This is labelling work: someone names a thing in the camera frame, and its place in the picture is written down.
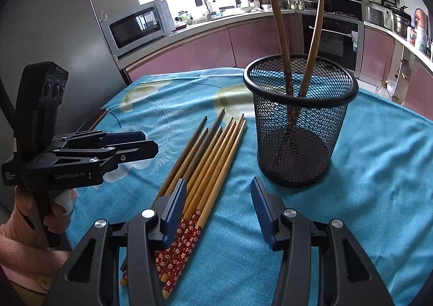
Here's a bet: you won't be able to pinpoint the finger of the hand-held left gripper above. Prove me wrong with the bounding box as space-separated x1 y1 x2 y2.
34 139 159 175
51 129 147 150

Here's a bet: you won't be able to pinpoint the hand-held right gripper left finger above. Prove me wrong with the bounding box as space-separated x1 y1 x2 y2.
42 178 187 306

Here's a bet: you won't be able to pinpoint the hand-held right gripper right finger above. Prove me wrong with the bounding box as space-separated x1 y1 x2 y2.
251 176 395 306

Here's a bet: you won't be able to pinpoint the plain brown wooden chopstick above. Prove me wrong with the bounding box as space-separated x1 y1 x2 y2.
88 108 109 131

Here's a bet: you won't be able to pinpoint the row of bamboo chopsticks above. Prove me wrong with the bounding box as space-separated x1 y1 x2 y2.
119 108 247 299

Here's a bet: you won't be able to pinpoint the black mesh utensil holder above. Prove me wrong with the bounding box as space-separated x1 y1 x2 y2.
243 54 359 187

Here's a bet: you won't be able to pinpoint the red floral wooden chopstick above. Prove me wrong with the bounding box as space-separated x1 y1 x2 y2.
255 0 299 175
281 0 325 164

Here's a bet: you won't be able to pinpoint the person's left hand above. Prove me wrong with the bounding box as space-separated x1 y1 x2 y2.
14 185 79 237

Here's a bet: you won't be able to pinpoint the grey refrigerator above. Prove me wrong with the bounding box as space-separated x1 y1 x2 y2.
0 0 133 207

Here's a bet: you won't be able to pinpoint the silver microwave oven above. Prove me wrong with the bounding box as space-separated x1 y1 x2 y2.
101 0 176 60

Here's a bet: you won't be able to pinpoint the pink kitchen cabinets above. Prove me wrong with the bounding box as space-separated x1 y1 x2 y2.
123 13 433 119

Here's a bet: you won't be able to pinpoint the blue floral tablecloth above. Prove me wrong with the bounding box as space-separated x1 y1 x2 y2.
66 67 433 306

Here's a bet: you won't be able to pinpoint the white plastic bag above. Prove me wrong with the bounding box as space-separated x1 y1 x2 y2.
375 79 407 104

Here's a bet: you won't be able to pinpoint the built-in black oven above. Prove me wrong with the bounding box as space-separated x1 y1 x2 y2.
301 13 365 78

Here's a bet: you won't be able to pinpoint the silver countertop appliance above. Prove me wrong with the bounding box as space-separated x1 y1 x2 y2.
363 5 387 27

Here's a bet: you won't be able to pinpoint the stainless steel pot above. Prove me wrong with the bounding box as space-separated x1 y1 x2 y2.
392 13 412 38

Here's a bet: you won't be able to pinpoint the pink kettle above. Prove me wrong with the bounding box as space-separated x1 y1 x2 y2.
414 8 430 30

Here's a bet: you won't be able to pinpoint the black braided cable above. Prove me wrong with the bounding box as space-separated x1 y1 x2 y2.
0 74 18 132

